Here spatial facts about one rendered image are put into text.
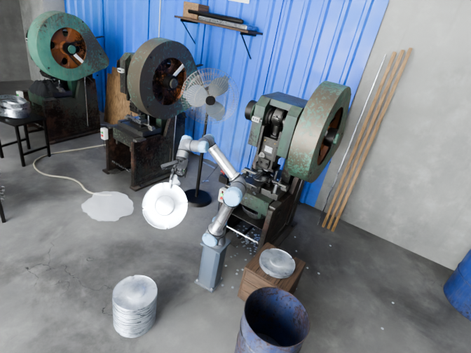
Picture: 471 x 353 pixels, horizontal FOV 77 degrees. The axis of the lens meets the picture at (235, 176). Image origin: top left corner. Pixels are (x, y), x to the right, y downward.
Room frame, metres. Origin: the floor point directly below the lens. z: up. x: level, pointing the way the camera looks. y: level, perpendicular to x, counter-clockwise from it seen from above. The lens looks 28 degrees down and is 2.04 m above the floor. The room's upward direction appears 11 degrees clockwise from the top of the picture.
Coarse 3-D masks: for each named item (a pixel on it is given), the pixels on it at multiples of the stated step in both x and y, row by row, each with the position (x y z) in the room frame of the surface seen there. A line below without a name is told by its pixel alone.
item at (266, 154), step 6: (264, 138) 2.51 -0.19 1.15; (270, 138) 2.49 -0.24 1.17; (276, 138) 2.52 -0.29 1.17; (264, 144) 2.51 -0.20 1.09; (270, 144) 2.48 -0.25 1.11; (264, 150) 2.50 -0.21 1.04; (270, 150) 2.47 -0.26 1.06; (264, 156) 2.49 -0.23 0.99; (270, 156) 2.47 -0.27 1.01; (258, 162) 2.52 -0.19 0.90; (264, 162) 2.45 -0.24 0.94; (270, 162) 2.46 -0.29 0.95; (276, 162) 2.53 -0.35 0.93; (270, 168) 2.46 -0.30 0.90
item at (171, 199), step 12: (156, 192) 1.55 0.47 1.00; (168, 192) 1.55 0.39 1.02; (180, 192) 1.55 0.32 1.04; (144, 204) 1.50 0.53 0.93; (156, 204) 1.50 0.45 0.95; (168, 204) 1.50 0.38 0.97; (180, 204) 1.50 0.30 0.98; (144, 216) 1.45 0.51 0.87; (156, 216) 1.46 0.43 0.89; (168, 216) 1.46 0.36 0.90; (180, 216) 1.46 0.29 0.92
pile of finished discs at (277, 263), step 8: (264, 256) 1.85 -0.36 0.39; (272, 256) 1.86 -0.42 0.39; (280, 256) 1.89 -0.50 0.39; (288, 256) 1.90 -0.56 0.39; (264, 264) 1.77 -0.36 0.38; (272, 264) 1.78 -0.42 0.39; (280, 264) 1.79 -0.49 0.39; (288, 264) 1.81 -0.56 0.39; (272, 272) 1.69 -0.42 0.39; (280, 272) 1.70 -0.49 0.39; (288, 272) 1.72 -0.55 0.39
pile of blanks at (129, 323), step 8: (152, 304) 1.32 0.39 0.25; (120, 312) 1.22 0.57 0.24; (128, 312) 1.21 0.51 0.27; (136, 312) 1.23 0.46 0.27; (144, 312) 1.26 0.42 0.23; (152, 312) 1.32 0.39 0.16; (120, 320) 1.23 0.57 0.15; (128, 320) 1.22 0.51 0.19; (136, 320) 1.23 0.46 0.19; (144, 320) 1.26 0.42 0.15; (152, 320) 1.33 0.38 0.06; (120, 328) 1.22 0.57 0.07; (128, 328) 1.21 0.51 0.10; (136, 328) 1.23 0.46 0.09; (144, 328) 1.27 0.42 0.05; (128, 336) 1.21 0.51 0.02; (136, 336) 1.23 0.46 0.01
